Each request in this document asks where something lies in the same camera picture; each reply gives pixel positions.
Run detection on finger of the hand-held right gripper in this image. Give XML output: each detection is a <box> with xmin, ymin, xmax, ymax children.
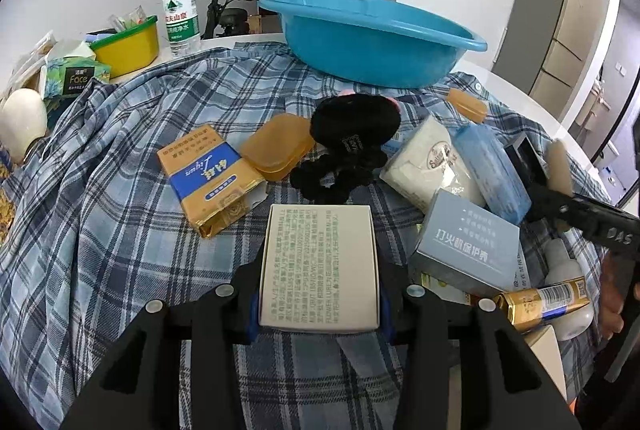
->
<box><xmin>529</xmin><ymin>183</ymin><xmax>576</xmax><ymax>231</ymax></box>

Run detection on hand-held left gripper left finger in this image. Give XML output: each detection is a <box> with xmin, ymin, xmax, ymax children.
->
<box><xmin>60</xmin><ymin>260</ymin><xmax>263</xmax><ymax>430</ymax></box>

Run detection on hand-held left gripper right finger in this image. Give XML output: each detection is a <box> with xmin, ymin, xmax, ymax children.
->
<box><xmin>377</xmin><ymin>267</ymin><xmax>583</xmax><ymax>430</ymax></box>

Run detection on beige oval brush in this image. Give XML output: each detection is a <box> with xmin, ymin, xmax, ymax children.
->
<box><xmin>546</xmin><ymin>139</ymin><xmax>573</xmax><ymax>196</ymax></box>

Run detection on white cardboard box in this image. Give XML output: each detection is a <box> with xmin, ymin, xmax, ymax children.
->
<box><xmin>258</xmin><ymin>204</ymin><xmax>381</xmax><ymax>331</ymax></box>

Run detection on black hair scrunchie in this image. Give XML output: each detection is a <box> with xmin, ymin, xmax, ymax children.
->
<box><xmin>291</xmin><ymin>94</ymin><xmax>401</xmax><ymax>203</ymax></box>

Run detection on person's right hand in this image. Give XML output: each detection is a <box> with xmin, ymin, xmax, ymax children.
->
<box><xmin>599</xmin><ymin>254</ymin><xmax>628</xmax><ymax>338</ymax></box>

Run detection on white plastic bottle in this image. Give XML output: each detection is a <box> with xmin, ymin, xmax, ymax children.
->
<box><xmin>542</xmin><ymin>237</ymin><xmax>594</xmax><ymax>342</ymax></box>

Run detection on blue patterned packet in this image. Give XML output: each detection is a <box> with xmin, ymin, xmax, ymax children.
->
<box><xmin>452</xmin><ymin>123</ymin><xmax>532</xmax><ymax>225</ymax></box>

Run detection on grey blue box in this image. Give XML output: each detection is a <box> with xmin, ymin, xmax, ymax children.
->
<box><xmin>408</xmin><ymin>189</ymin><xmax>522</xmax><ymax>296</ymax></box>

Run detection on gold box with barcode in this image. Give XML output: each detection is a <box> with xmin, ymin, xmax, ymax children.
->
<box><xmin>492</xmin><ymin>277</ymin><xmax>592</xmax><ymax>333</ymax></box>

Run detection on white Safeguard soap packet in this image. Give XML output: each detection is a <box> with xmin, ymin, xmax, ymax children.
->
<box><xmin>379</xmin><ymin>114</ymin><xmax>488</xmax><ymax>213</ymax></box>

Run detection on small orange plastic case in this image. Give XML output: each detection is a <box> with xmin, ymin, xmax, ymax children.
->
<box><xmin>446</xmin><ymin>89</ymin><xmax>488</xmax><ymax>125</ymax></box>

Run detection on gold and blue packet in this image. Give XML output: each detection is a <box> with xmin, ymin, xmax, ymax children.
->
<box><xmin>156</xmin><ymin>124</ymin><xmax>267</xmax><ymax>239</ymax></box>

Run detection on cream cardboard box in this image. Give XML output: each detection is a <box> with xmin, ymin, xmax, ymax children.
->
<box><xmin>525</xmin><ymin>325</ymin><xmax>568</xmax><ymax>403</ymax></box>

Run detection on blue plaid shirt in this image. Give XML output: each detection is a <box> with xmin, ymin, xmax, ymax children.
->
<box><xmin>0</xmin><ymin>41</ymin><xmax>616</xmax><ymax>430</ymax></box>

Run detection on large orange plastic case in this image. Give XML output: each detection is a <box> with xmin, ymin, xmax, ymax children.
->
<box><xmin>241</xmin><ymin>113</ymin><xmax>317</xmax><ymax>181</ymax></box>

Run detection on grey beige refrigerator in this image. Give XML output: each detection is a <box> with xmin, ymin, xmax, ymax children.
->
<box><xmin>492</xmin><ymin>0</ymin><xmax>608</xmax><ymax>126</ymax></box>

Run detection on blue plastic basin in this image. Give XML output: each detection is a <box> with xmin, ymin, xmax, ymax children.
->
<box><xmin>258</xmin><ymin>0</ymin><xmax>488</xmax><ymax>88</ymax></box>

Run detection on glass jar of cereal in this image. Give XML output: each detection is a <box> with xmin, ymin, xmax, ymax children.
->
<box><xmin>0</xmin><ymin>150</ymin><xmax>16</xmax><ymax>251</ymax></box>

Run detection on yellow plastic container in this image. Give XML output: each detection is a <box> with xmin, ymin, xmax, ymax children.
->
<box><xmin>90</xmin><ymin>15</ymin><xmax>160</xmax><ymax>78</ymax></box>

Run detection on green tissue pack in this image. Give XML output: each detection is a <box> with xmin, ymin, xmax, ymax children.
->
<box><xmin>40</xmin><ymin>39</ymin><xmax>112</xmax><ymax>98</ymax></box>

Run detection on white egg-shaped ornament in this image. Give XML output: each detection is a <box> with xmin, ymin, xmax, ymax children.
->
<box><xmin>0</xmin><ymin>89</ymin><xmax>48</xmax><ymax>163</ymax></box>

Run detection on black bicycle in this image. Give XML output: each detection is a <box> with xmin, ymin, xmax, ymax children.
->
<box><xmin>151</xmin><ymin>0</ymin><xmax>266</xmax><ymax>41</ymax></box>

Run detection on clear water bottle green cap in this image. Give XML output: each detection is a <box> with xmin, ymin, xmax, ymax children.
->
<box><xmin>161</xmin><ymin>0</ymin><xmax>202</xmax><ymax>58</ymax></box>

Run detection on bunch of small sachets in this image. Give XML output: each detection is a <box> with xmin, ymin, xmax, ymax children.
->
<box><xmin>110</xmin><ymin>5</ymin><xmax>151</xmax><ymax>34</ymax></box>

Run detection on clear snack bags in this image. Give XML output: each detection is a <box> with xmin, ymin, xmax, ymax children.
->
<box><xmin>7</xmin><ymin>30</ymin><xmax>56</xmax><ymax>88</ymax></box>

